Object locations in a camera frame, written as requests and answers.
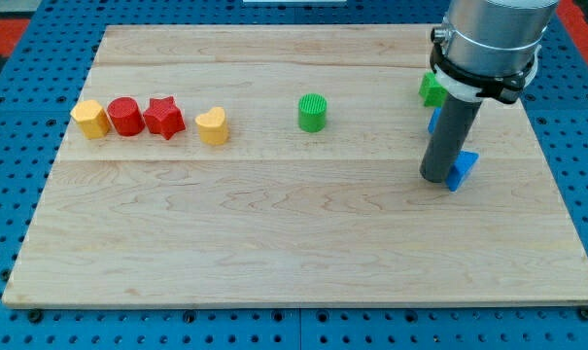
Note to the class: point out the yellow heart block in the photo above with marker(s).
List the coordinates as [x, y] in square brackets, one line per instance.
[212, 126]

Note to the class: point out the wooden board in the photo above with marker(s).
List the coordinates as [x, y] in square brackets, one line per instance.
[281, 217]

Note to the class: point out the red star block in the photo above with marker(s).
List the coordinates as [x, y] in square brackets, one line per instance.
[164, 117]

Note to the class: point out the blue block behind rod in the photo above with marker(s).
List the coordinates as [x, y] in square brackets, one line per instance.
[433, 120]

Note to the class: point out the green block behind arm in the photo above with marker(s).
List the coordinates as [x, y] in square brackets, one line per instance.
[431, 91]

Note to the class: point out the yellow hexagon block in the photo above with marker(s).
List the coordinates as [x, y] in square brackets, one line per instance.
[91, 119]

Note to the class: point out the green cylinder block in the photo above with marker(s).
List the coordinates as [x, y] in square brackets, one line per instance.
[312, 111]

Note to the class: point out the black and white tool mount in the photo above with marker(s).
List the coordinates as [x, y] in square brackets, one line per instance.
[472, 70]

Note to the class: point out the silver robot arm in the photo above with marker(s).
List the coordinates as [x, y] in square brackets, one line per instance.
[513, 22]

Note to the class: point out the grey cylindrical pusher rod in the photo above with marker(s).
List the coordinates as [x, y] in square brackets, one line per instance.
[449, 135]

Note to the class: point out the red cylinder block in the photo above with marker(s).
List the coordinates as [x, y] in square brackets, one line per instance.
[125, 115]

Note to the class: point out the blue triangle block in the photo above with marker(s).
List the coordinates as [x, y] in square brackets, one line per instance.
[461, 169]

